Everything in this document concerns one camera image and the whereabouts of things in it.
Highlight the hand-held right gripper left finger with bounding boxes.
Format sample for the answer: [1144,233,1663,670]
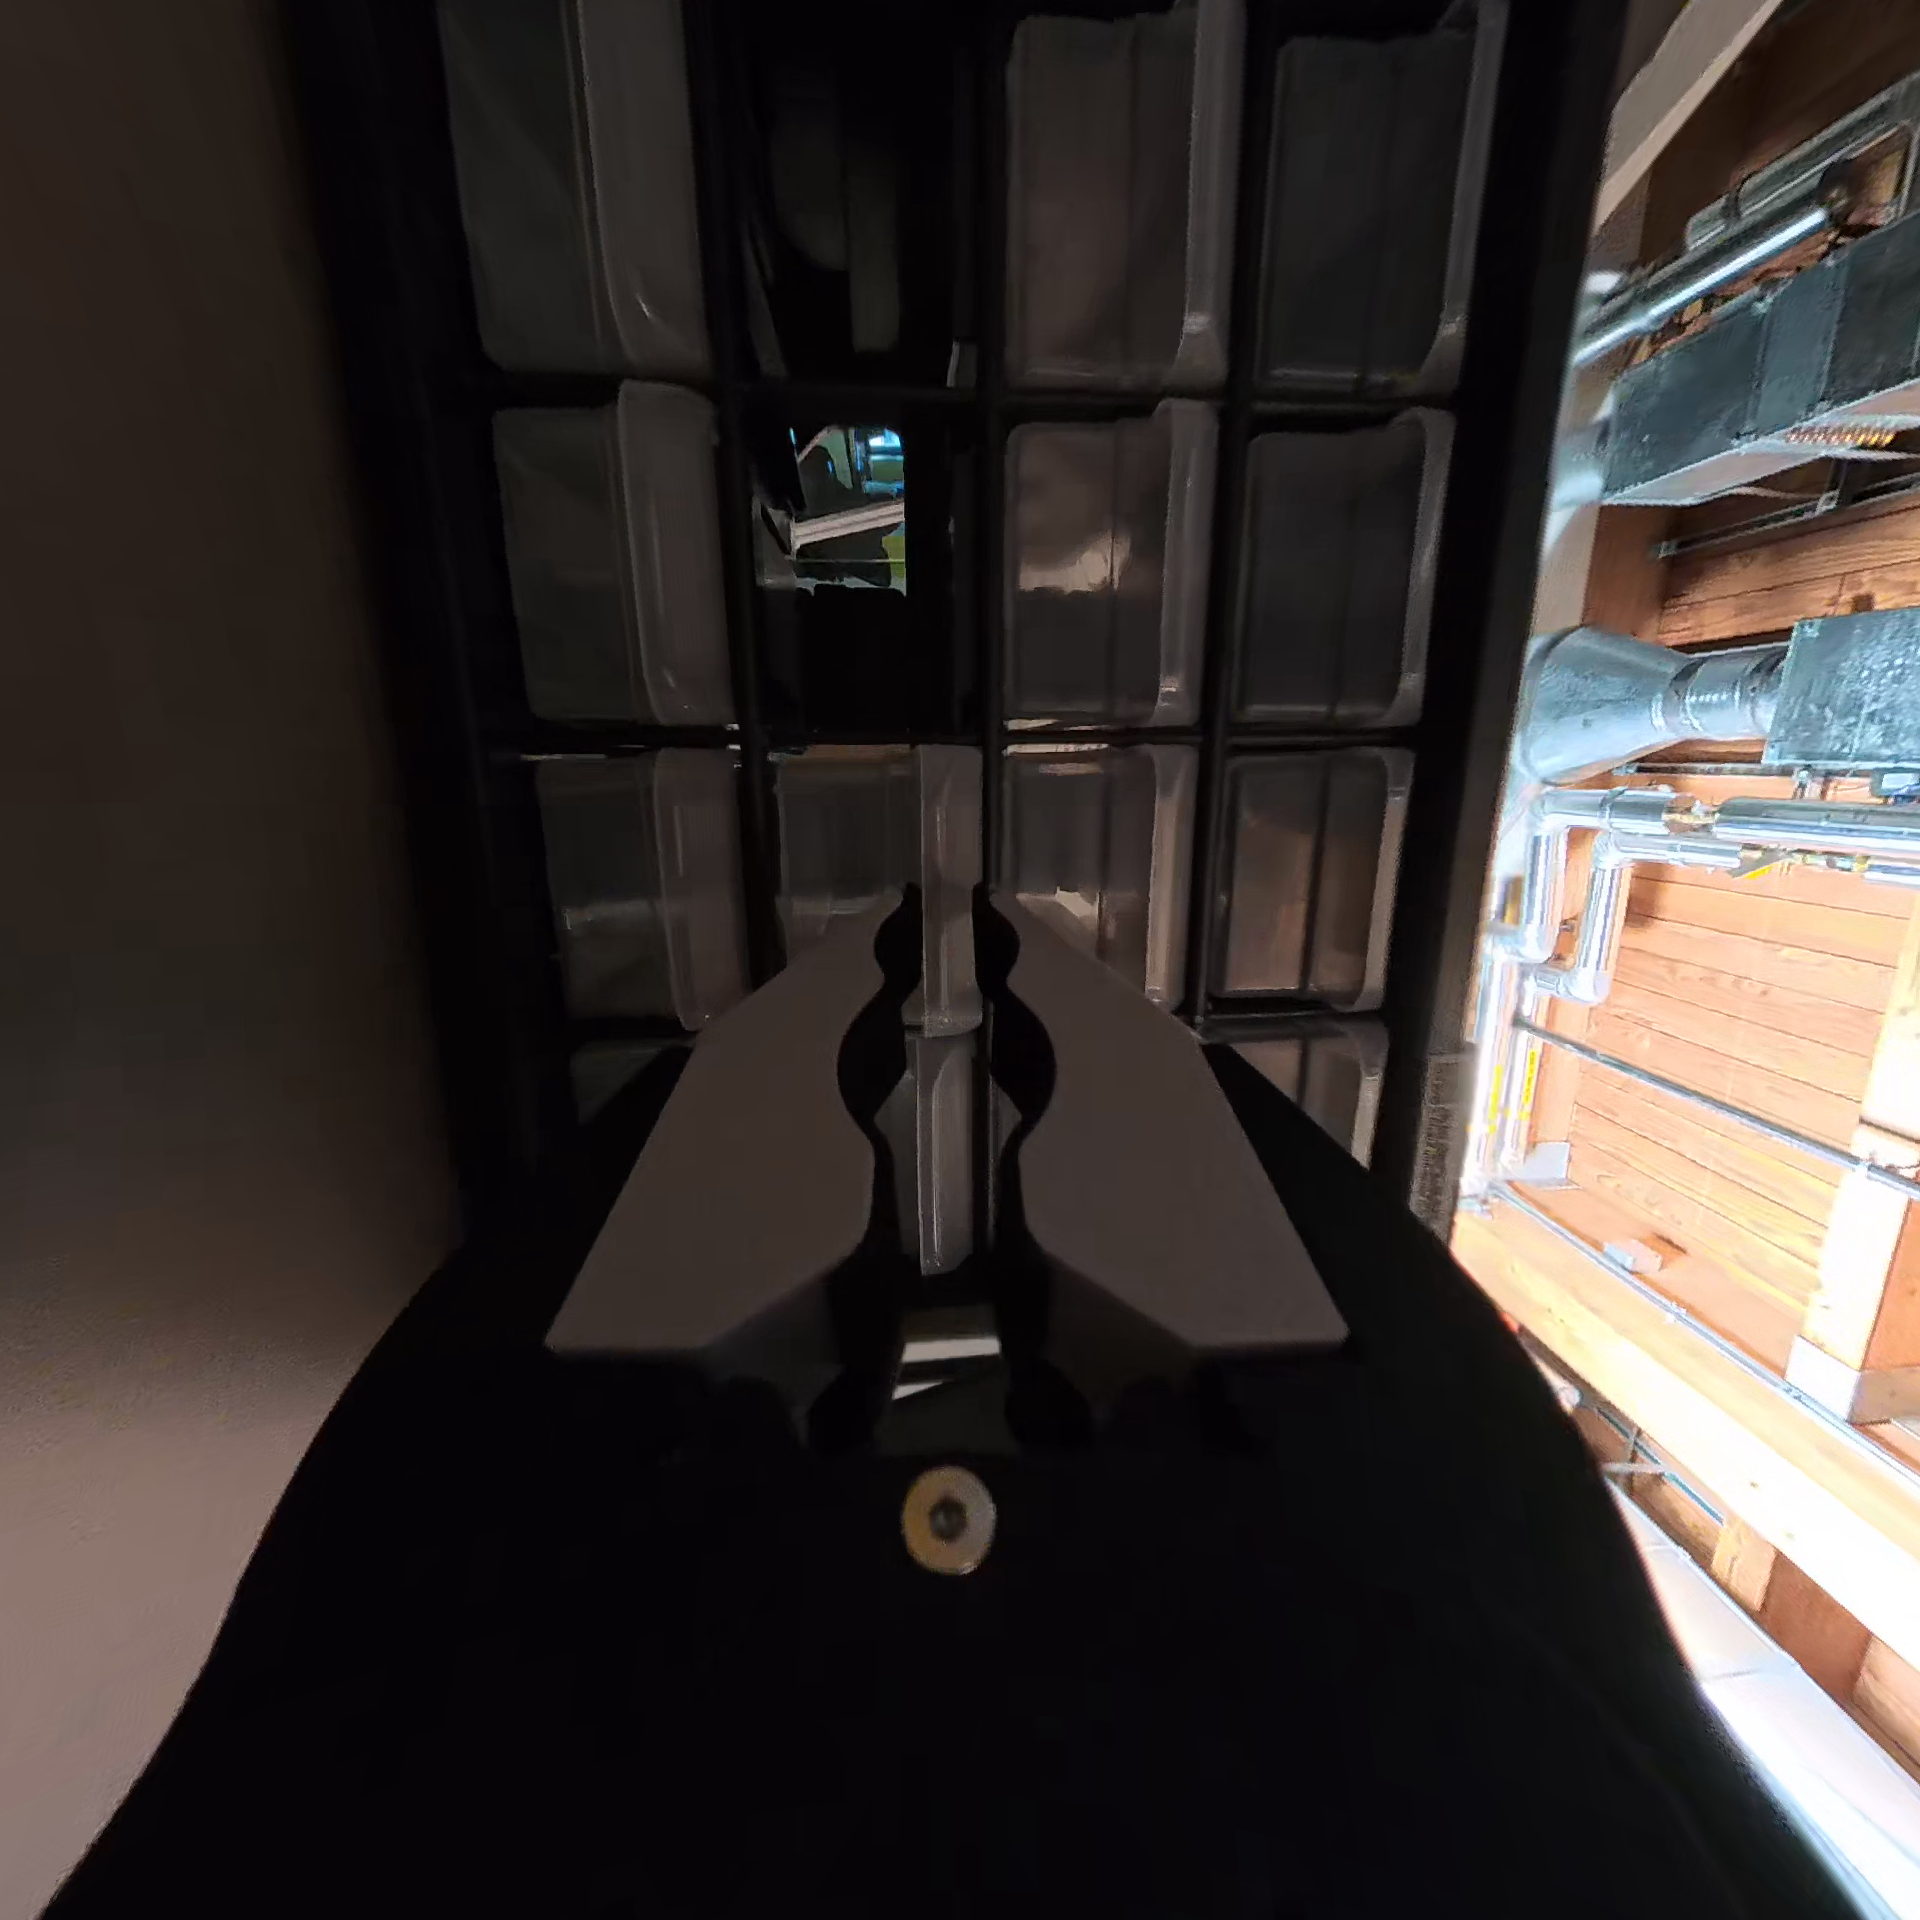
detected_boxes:
[541,884,922,1408]

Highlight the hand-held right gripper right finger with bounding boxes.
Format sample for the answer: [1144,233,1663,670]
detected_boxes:
[979,884,1351,1408]

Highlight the silver ventilation duct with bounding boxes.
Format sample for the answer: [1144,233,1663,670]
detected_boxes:
[1517,622,1794,788]

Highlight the black drawer cabinet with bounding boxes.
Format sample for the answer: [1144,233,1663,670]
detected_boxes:
[287,0,1635,1248]

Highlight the wooden ceiling beam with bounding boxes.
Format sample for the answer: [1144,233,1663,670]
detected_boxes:
[1448,1208,1920,1638]

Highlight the thin metal pipe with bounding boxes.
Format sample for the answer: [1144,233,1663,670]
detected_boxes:
[1477,784,1920,1202]
[1568,159,1876,368]

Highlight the clear plastic drawer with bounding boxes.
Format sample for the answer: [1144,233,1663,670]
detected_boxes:
[773,743,992,1041]

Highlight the black rectangular duct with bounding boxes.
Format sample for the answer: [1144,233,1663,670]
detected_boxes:
[1762,604,1920,771]
[1603,224,1920,506]

